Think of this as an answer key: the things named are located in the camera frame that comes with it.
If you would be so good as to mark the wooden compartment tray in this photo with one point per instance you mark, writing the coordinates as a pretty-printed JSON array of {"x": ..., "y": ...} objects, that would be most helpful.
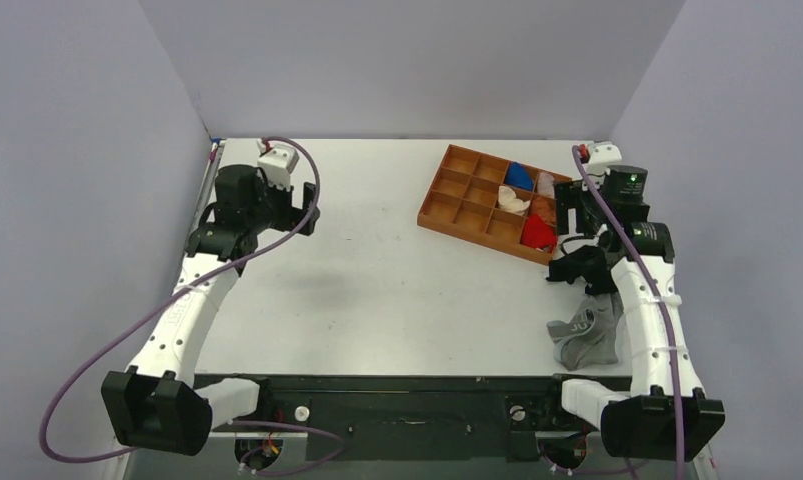
[{"x": 461, "y": 202}]

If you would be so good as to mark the blue rolled underwear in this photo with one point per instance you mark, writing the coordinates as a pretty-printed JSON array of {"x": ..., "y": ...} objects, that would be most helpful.
[{"x": 517, "y": 176}]

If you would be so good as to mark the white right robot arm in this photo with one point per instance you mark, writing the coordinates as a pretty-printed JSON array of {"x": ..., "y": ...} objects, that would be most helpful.
[{"x": 629, "y": 273}]

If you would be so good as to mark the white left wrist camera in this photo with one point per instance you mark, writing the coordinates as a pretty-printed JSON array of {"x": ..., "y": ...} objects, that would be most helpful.
[{"x": 277, "y": 165}]

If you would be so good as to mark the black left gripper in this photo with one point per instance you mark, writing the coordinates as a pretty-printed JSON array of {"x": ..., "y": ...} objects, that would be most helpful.
[{"x": 292, "y": 216}]

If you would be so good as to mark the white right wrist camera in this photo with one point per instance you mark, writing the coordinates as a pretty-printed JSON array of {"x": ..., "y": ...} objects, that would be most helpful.
[{"x": 601, "y": 155}]

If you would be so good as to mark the orange rolled underwear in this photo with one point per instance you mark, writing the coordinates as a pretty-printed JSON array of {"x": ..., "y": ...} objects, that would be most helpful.
[{"x": 545, "y": 208}]

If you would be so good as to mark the black underwear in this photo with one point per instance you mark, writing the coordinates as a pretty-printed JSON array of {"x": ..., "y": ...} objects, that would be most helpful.
[{"x": 588, "y": 263}]

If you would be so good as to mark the red underwear white trim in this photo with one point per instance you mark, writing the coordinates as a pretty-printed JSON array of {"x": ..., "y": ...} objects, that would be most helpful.
[{"x": 538, "y": 235}]

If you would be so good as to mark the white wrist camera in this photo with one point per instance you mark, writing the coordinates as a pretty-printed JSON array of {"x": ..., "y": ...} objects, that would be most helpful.
[
  {"x": 277, "y": 165},
  {"x": 601, "y": 155}
]

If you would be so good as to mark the cream rolled underwear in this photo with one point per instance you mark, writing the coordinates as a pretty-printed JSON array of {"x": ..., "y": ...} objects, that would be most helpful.
[{"x": 509, "y": 201}]

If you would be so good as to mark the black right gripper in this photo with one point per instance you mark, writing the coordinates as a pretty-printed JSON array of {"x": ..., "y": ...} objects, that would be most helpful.
[{"x": 566, "y": 208}]

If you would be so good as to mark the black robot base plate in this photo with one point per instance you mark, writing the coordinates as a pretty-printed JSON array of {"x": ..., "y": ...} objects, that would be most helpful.
[{"x": 413, "y": 418}]

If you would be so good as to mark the grey underwear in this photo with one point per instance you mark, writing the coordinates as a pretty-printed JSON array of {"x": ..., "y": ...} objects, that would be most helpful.
[{"x": 589, "y": 338}]

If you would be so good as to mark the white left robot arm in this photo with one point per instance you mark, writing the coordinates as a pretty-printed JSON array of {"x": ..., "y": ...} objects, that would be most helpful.
[{"x": 154, "y": 403}]

